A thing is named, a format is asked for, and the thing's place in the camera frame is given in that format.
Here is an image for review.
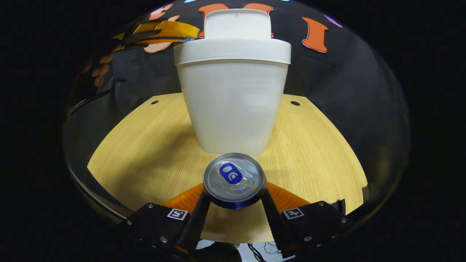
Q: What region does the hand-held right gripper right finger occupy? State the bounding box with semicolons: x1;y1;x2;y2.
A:
260;182;349;258

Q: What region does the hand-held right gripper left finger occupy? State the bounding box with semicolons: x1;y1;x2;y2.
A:
125;183;212;256

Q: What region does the blue silver pop can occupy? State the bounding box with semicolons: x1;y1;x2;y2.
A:
202;152;267;210

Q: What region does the black backdrop cloth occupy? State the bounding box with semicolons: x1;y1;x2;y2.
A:
63;0;411;204

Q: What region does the white desktop garbage bin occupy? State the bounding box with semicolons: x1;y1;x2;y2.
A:
174;9;292;156

